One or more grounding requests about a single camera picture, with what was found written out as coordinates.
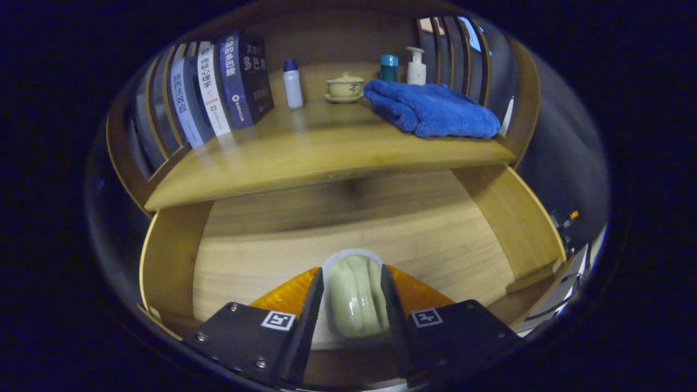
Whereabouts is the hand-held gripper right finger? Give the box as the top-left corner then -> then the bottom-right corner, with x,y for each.
380,264 -> 523,388

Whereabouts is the cream brush with white sponge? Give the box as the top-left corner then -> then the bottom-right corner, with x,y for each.
321,249 -> 392,339

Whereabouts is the beige lidded teacup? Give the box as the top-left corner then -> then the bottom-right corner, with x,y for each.
323,72 -> 366,104

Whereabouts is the black backdrop cloth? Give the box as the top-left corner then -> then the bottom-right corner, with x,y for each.
84,14 -> 610,305

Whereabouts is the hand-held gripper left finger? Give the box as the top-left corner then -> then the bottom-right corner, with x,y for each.
182,267 -> 326,384

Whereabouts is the white book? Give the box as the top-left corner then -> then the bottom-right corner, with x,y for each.
196,41 -> 234,138

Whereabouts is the wooden countertop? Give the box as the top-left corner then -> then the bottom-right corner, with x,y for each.
144,63 -> 517,212

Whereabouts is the dark blue book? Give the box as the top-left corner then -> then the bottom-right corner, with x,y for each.
218,30 -> 275,130

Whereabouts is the white bottle with blue cap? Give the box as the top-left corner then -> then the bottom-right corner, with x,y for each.
283,59 -> 304,109

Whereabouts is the wooden cabinet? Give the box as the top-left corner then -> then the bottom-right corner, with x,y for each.
106,11 -> 542,218

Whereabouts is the wooden drawer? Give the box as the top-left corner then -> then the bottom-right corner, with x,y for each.
139,163 -> 567,387

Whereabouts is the black equipment with orange clamp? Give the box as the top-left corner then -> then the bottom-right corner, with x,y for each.
550,210 -> 580,256

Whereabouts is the blue folded towel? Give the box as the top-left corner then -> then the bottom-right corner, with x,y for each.
363,79 -> 502,139

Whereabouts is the light blue book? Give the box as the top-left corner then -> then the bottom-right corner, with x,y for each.
169,54 -> 216,149

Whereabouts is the white pump bottle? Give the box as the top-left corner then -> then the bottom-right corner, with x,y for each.
406,46 -> 427,86

